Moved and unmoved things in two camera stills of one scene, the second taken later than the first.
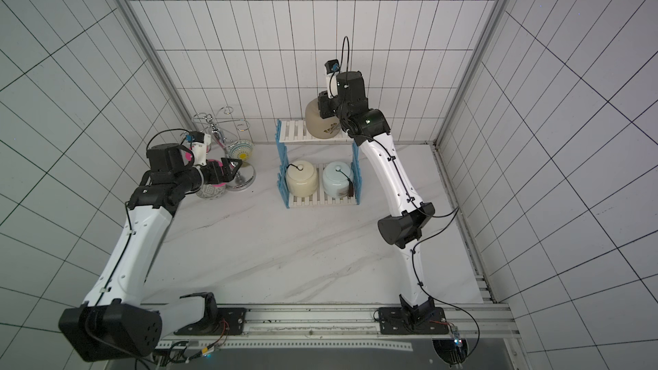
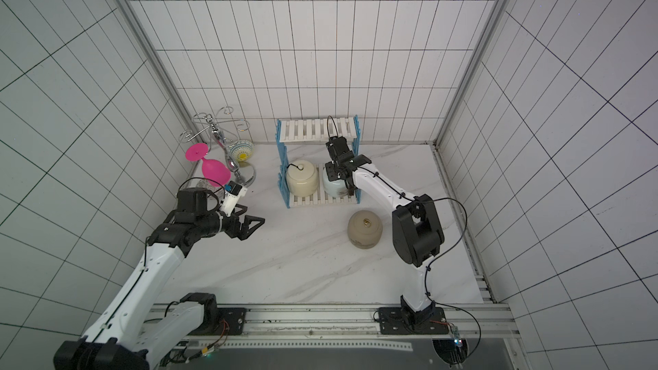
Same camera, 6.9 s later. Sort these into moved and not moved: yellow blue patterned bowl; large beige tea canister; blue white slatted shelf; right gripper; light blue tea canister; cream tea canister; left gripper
Moved: left gripper; large beige tea canister; right gripper
Not moved: yellow blue patterned bowl; blue white slatted shelf; cream tea canister; light blue tea canister
